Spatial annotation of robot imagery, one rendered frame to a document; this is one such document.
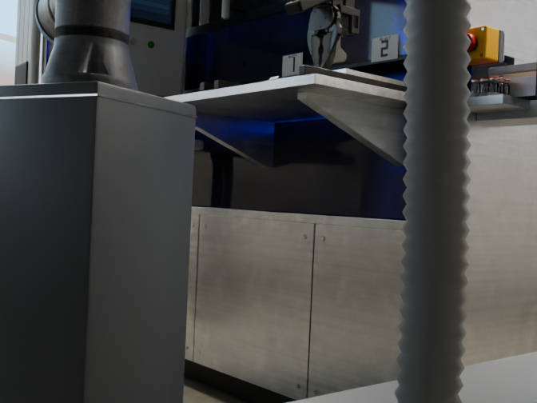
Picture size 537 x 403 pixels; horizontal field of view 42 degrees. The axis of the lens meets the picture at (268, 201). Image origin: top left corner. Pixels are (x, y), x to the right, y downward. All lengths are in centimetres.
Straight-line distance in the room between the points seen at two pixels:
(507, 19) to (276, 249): 86
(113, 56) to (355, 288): 94
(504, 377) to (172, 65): 202
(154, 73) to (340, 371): 109
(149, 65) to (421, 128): 206
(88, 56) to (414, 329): 92
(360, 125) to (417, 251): 131
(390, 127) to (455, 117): 138
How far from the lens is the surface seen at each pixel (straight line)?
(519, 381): 39
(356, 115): 154
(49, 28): 129
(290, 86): 139
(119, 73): 112
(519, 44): 190
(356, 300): 179
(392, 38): 177
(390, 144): 162
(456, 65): 25
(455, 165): 25
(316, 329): 190
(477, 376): 39
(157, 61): 231
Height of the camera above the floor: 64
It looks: level
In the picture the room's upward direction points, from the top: 3 degrees clockwise
